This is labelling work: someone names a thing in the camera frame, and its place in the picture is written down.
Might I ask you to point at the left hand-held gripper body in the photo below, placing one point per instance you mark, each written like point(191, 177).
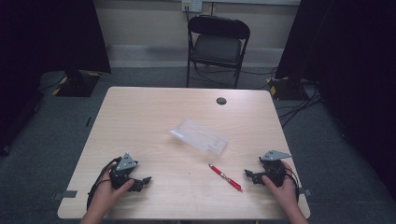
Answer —
point(125, 164)

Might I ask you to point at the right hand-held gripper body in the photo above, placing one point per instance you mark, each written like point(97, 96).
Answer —
point(274, 169)

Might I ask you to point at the person's right hand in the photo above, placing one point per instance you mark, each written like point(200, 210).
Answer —
point(281, 193)

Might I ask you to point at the person's left hand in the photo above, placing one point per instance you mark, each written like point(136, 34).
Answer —
point(106, 193)

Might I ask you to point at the red pen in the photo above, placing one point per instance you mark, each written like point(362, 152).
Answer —
point(225, 177)

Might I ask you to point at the grey tape strip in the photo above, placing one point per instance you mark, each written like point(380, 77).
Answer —
point(66, 194)
point(306, 192)

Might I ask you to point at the clear plastic bag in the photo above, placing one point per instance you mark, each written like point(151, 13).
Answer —
point(199, 137)

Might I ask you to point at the black folding chair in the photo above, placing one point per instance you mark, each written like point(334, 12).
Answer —
point(218, 46)

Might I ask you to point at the black curtain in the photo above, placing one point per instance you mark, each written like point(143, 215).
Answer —
point(37, 46)
point(351, 62)

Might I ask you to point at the white wall outlet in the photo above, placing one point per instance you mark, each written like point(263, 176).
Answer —
point(192, 5)

